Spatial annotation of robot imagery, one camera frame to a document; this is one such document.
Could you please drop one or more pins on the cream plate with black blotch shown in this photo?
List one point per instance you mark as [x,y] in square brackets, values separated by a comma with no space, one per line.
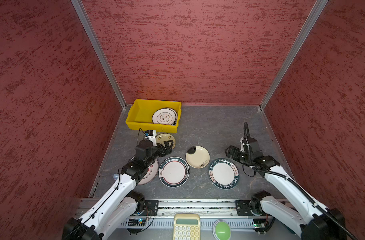
[197,157]

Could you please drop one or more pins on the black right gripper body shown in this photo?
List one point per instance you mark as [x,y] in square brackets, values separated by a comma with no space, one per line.
[246,158]

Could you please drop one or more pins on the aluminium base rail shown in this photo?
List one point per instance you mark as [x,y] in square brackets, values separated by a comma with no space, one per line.
[159,214]

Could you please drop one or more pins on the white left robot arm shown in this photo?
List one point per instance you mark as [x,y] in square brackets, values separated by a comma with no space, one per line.
[120,201]

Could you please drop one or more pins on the right green circuit board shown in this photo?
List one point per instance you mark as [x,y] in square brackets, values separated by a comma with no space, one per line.
[259,223]

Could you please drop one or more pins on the white plate red characters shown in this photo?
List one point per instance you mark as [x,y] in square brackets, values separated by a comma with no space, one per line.
[152,172]

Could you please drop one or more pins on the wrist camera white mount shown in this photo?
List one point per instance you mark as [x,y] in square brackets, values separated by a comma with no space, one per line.
[241,145]
[151,136]

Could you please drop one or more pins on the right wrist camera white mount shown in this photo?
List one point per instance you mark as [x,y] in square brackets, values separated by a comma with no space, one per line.
[241,145]

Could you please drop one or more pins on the green round push button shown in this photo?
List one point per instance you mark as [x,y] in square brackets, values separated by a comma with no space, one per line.
[221,230]

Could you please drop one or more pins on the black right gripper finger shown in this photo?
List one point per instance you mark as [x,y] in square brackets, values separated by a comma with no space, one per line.
[232,151]
[235,157]

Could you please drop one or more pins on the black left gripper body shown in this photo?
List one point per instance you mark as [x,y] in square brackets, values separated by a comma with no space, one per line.
[153,155]

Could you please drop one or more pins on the silver left corner wall strip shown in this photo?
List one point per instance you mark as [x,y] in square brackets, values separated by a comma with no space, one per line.
[85,21]

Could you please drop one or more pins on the white plate with quatrefoil design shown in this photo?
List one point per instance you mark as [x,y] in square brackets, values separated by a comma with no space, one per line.
[165,116]

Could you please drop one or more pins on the yellow calculator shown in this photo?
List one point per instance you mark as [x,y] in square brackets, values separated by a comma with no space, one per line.
[186,227]

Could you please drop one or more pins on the green banded HAO SHI plate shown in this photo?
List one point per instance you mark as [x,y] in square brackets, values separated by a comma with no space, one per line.
[223,174]

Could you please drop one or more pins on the left green circuit board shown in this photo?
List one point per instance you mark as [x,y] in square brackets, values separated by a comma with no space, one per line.
[137,223]

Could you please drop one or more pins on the white plate green red rim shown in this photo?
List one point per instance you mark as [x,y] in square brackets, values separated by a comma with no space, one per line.
[174,172]

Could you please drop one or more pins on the small cream plate with calligraphy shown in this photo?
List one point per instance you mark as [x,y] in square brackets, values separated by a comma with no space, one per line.
[165,137]

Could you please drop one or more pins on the yellow plastic bin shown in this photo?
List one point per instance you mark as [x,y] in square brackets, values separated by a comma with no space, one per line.
[140,115]

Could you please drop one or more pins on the silver right corner wall strip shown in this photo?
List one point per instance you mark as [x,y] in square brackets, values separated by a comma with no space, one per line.
[310,21]

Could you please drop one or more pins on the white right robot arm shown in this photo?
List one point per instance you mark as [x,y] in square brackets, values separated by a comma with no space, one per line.
[307,217]

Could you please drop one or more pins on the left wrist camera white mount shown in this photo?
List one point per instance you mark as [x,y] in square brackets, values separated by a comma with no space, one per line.
[151,136]

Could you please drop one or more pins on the silver corner wall strip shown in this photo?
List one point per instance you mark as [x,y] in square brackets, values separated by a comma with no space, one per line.
[85,21]
[310,21]

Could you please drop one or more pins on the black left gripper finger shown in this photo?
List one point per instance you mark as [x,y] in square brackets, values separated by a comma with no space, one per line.
[168,145]
[164,151]

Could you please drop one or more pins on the green circuit board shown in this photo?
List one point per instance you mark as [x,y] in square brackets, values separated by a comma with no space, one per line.
[259,223]
[137,223]

